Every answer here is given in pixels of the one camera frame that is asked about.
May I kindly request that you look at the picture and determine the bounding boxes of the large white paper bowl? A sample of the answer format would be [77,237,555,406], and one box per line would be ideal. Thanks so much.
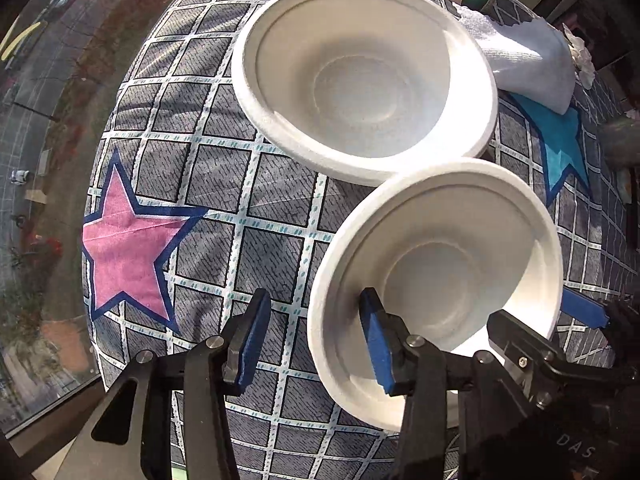
[231,0,499,187]

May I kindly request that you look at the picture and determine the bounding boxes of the dark grey object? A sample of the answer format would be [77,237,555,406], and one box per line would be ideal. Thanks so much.
[596,109,640,172]

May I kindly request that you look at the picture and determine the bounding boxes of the grey checked star tablecloth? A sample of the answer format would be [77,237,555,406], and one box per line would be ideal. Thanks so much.
[81,0,640,480]

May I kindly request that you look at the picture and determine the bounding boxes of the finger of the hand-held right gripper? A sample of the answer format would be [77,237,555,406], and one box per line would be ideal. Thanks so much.
[486,309,572,407]
[560,290,609,329]

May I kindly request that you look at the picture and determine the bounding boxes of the small white paper bowl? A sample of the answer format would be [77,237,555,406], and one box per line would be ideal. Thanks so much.
[307,157,565,432]

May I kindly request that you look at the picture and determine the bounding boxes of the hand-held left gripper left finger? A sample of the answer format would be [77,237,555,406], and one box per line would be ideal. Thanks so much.
[52,288,271,480]

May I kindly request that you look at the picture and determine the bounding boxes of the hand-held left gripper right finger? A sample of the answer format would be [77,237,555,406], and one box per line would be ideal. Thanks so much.
[359,287,532,480]

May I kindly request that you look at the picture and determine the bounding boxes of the white crumpled flower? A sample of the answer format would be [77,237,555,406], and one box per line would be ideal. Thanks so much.
[561,22,597,89]

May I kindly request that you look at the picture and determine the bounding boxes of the white folded towel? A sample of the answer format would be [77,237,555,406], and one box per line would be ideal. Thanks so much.
[452,4,577,114]

